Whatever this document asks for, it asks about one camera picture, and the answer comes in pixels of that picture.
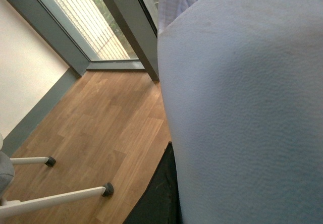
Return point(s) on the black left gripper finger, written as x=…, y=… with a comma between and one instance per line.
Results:
x=160, y=202

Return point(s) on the light blue slide sandal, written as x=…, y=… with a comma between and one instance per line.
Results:
x=242, y=88

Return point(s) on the white office chair base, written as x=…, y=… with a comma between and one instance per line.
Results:
x=83, y=161

